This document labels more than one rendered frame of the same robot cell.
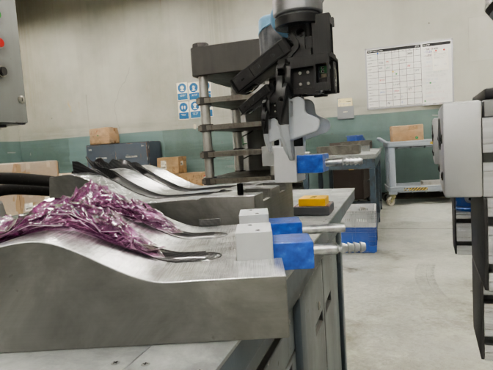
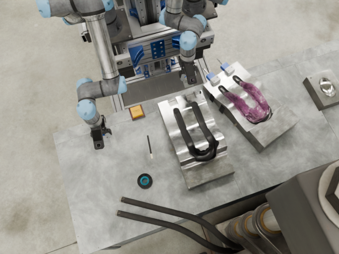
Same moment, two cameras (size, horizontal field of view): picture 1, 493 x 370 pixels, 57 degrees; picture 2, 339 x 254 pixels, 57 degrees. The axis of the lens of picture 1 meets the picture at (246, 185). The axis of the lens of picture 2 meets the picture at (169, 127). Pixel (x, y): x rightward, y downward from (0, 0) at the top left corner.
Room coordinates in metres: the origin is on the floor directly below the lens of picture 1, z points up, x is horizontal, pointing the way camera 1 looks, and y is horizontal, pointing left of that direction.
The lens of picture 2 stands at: (1.27, 0.58, 2.49)
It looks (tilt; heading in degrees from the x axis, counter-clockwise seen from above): 69 degrees down; 238
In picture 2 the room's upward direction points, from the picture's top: 7 degrees counter-clockwise
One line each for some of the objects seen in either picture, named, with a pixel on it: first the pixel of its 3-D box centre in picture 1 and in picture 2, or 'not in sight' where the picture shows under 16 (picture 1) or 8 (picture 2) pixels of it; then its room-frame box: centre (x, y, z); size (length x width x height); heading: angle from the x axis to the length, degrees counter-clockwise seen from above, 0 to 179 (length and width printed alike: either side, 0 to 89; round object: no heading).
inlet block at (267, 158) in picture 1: (287, 155); (104, 132); (1.25, -0.12, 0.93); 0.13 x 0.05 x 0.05; 63
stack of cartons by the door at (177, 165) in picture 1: (184, 180); not in sight; (7.59, 1.03, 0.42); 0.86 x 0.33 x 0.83; 72
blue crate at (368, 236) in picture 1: (341, 235); not in sight; (3.95, -0.81, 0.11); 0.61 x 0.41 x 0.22; 72
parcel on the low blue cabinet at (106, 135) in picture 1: (104, 136); not in sight; (7.94, 2.41, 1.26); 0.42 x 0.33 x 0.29; 72
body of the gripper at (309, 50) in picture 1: (305, 59); (186, 61); (0.70, -0.10, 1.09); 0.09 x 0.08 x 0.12; 67
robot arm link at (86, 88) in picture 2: not in sight; (89, 91); (1.20, -0.18, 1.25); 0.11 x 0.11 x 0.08; 64
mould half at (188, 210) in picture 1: (152, 201); (194, 136); (0.88, 0.19, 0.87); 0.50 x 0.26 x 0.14; 71
